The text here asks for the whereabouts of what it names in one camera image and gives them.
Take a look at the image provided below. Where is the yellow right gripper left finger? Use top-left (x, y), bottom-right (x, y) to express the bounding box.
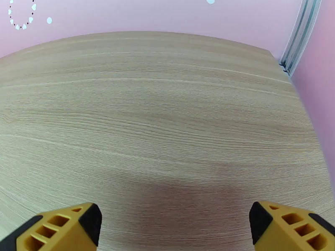
top-left (0, 202), bottom-right (103, 251)

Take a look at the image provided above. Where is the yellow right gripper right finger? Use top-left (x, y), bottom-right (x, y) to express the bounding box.
top-left (249, 201), bottom-right (335, 251)

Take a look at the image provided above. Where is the aluminium frame post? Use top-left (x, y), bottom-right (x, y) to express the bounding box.
top-left (279, 0), bottom-right (323, 77)

